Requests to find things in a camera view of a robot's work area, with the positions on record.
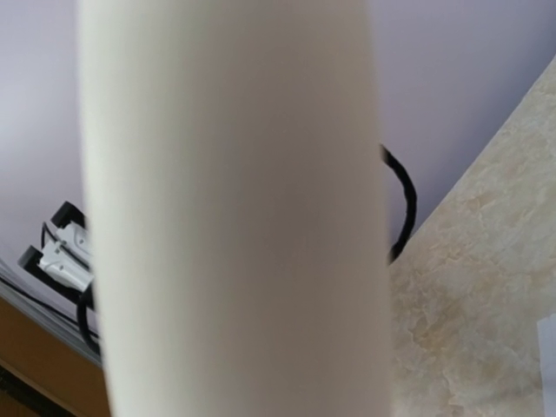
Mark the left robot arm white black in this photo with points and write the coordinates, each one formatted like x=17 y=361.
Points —
x=62 y=263

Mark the beige ornate letter paper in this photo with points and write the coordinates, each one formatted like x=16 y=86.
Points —
x=232 y=179

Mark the front aluminium rail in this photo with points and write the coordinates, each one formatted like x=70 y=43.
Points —
x=31 y=300

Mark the white sticker sheet with seals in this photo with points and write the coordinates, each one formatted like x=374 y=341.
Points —
x=546 y=334

